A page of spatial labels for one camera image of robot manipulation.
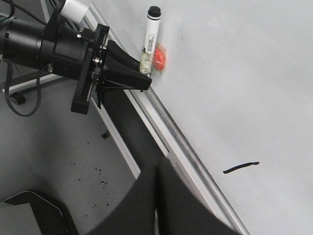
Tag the white whiteboard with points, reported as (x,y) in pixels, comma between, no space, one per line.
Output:
(238,82)

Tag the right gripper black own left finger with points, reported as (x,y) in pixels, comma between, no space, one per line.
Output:
(52,216)

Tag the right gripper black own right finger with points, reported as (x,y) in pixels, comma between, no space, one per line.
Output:
(159,199)

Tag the white whiteboard marker with magnet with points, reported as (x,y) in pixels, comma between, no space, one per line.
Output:
(153,55)

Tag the black caster wheel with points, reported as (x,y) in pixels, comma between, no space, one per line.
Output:
(17,98)

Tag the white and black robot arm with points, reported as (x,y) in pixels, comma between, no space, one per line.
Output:
(20,43)

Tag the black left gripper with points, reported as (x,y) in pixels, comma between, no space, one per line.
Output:
(77,54)

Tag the aluminium whiteboard tray rail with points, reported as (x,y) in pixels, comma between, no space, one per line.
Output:
(169,139)

